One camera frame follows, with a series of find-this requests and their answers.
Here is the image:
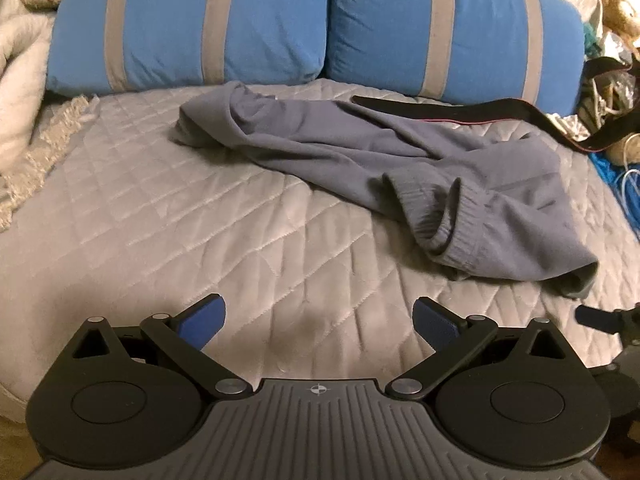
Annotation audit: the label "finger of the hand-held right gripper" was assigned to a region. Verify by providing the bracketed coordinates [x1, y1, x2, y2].
[575, 305, 640, 334]

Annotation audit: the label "cream comforter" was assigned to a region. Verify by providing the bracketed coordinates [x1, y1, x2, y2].
[0, 0, 71, 176]

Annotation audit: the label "white cable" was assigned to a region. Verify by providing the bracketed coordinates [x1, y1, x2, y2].
[614, 132, 640, 198]

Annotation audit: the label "black belt with red edge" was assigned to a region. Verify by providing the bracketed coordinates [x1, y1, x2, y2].
[351, 57, 640, 153]

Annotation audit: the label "tan plush toy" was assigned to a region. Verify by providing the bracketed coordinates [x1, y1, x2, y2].
[599, 0, 640, 38]

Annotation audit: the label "teal fuzzy cloth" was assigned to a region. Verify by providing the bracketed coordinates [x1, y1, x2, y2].
[582, 10, 607, 57]

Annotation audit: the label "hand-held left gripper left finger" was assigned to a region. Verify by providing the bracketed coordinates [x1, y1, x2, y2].
[72, 293, 253, 402]

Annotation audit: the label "lace-trimmed cloth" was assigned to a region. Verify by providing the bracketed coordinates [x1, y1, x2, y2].
[0, 94, 101, 233]

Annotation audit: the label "blue pillow with grey stripes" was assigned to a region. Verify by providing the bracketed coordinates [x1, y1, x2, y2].
[324, 0, 586, 106]
[46, 0, 328, 97]

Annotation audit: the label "grey sweatpants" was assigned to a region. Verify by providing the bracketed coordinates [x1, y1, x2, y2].
[172, 81, 600, 300]

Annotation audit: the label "blue cable coil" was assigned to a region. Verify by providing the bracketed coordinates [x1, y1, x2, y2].
[589, 152, 640, 233]

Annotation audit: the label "clear plastic bag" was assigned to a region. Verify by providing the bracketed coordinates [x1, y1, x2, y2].
[580, 67, 640, 133]

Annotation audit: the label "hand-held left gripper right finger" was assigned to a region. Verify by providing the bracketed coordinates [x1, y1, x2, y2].
[387, 296, 568, 402]

